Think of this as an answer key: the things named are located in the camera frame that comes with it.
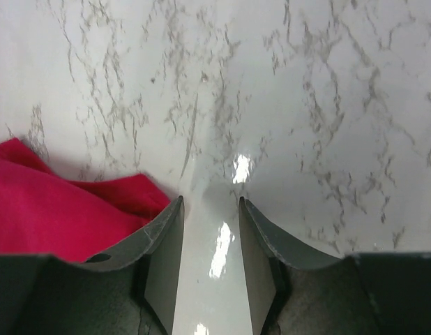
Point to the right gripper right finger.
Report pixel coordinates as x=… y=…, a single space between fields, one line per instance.
x=294 y=288

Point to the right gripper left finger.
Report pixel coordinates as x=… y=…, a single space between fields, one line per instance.
x=129 y=288

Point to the bright red t-shirt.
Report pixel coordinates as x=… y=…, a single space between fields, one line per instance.
x=41 y=212

